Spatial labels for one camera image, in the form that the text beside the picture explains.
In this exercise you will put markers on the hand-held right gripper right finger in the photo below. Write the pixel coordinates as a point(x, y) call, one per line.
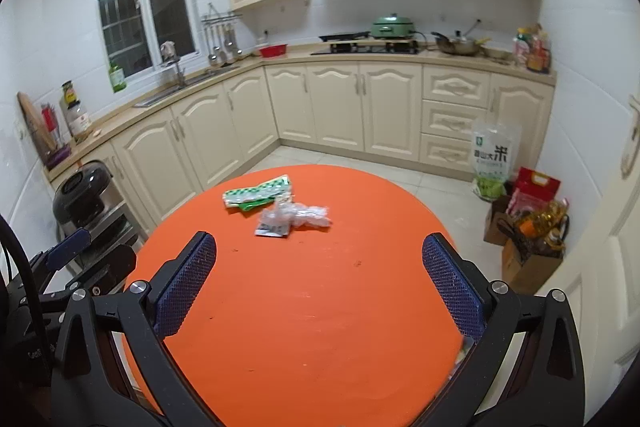
point(452, 287)

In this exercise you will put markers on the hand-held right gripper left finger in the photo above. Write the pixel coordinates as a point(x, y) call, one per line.
point(187, 287)

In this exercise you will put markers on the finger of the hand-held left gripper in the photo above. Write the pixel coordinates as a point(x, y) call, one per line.
point(107, 264)
point(65, 248)

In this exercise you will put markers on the green white wrapper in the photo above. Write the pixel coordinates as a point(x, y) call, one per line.
point(255, 194)

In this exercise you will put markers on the clear plastic wrapper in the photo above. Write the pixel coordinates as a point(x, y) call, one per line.
point(300, 217)

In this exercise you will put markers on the metal shelf rack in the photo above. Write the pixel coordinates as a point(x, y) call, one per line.
point(117, 227)

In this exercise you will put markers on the black rice cooker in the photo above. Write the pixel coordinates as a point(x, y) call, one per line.
point(82, 192)

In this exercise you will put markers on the small cardboard box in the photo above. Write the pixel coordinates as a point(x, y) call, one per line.
point(495, 224)

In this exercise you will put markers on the large cardboard box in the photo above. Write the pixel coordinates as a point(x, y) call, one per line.
point(530, 272)

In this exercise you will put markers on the purple utensil holder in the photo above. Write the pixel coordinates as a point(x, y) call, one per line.
point(56, 154)

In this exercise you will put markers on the small brown bottle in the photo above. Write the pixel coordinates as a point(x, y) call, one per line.
point(553, 239)

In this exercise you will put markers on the cooking oil bottle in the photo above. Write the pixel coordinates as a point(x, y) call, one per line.
point(545, 217)

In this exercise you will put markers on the red rice bag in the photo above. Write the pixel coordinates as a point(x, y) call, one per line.
point(534, 188)

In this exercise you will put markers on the large glass jar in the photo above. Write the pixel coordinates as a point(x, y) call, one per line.
point(80, 119)

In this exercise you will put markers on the wooden cutting board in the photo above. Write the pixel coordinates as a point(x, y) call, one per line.
point(31, 122)

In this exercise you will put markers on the cream drawer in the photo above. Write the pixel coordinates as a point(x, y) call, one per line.
point(456, 87)
point(452, 121)
point(445, 152)

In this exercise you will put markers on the clear rice bag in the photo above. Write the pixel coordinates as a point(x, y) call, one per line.
point(495, 157)

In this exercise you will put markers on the white door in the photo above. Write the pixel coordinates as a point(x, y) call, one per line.
point(600, 282)

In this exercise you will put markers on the yellow label bottle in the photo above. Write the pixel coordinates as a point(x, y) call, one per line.
point(70, 93)

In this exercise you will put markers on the green bottle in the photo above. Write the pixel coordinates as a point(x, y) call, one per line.
point(117, 77)

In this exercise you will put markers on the steel sink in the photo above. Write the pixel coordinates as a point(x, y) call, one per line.
point(192, 82)

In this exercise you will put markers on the metal faucet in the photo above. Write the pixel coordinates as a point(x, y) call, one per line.
point(178, 74)

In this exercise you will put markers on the cream base cabinets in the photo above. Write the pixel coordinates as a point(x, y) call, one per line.
point(335, 104)

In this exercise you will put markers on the pale cloth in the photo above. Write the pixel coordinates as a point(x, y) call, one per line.
point(168, 51)

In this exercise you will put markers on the metal wok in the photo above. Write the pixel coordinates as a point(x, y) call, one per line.
point(457, 47)

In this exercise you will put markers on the kitchen window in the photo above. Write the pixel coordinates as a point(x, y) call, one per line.
point(120, 7)

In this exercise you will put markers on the cluster of condiment bottles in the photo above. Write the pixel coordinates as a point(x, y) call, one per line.
point(532, 52)

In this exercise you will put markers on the red basin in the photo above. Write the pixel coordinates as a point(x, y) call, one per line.
point(272, 51)

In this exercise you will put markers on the black gas hob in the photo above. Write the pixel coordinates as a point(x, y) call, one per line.
point(365, 48)

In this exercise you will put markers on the green electric pot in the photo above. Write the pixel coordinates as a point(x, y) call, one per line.
point(393, 27)

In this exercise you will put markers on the hanging kitchen utensils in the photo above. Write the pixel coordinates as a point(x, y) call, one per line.
point(222, 18)

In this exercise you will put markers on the black griddle pan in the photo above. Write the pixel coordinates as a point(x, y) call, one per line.
point(344, 36)

